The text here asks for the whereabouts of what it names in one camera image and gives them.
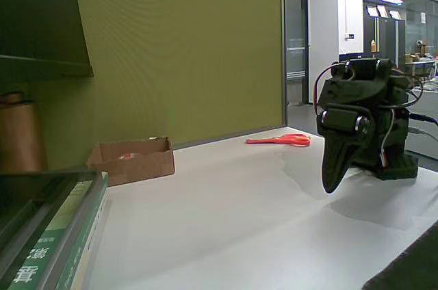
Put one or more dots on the red tape roll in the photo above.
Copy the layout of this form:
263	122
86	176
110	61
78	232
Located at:
126	156

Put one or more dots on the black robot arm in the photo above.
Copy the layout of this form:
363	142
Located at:
393	143

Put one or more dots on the brown cardboard box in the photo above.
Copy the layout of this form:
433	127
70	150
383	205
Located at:
137	168

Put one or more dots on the brown paper roll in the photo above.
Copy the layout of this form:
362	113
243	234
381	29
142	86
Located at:
20	136

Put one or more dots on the orange scissors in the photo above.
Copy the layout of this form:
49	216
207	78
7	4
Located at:
291	139

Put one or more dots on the orange bottle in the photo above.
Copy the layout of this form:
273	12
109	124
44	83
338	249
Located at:
373	46

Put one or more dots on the grey cabinet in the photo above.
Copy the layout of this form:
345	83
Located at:
424	105

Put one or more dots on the black cabinet row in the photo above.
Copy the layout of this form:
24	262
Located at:
390	37

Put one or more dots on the cluttered background desk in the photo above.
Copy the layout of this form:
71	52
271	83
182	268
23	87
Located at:
421	61

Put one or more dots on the white paper sign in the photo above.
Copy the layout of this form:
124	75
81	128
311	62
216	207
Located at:
423	17

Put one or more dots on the olive green partition panel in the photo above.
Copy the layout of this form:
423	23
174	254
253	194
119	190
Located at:
184	50

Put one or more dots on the green and white book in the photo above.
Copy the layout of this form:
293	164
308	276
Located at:
80	249

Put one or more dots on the green book with Chinese title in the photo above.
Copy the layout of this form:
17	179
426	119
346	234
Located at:
58	221

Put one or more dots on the dark green overhead shelf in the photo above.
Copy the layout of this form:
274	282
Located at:
37	13

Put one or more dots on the wall switch panel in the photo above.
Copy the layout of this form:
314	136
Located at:
349	36

